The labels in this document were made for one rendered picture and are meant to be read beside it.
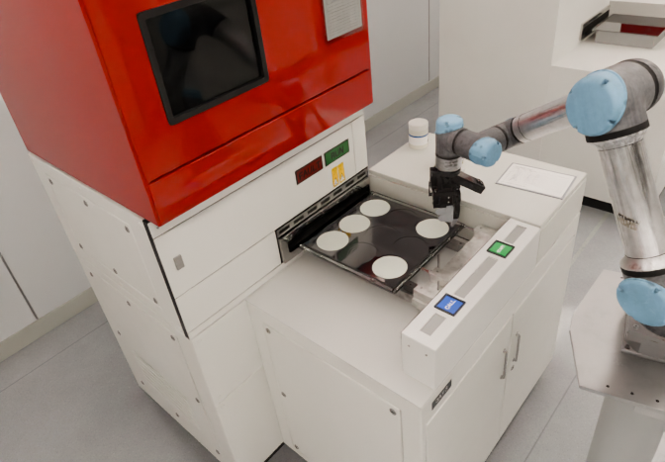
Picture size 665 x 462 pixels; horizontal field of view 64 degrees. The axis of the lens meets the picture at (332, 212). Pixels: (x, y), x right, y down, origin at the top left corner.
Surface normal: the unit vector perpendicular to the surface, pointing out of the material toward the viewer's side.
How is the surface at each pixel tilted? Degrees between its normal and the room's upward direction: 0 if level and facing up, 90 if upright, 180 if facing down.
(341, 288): 0
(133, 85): 90
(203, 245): 90
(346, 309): 0
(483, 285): 0
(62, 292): 90
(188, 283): 90
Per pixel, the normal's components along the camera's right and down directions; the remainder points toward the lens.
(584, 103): -0.84, 0.23
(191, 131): 0.75, 0.31
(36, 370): -0.11, -0.82
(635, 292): -0.76, 0.47
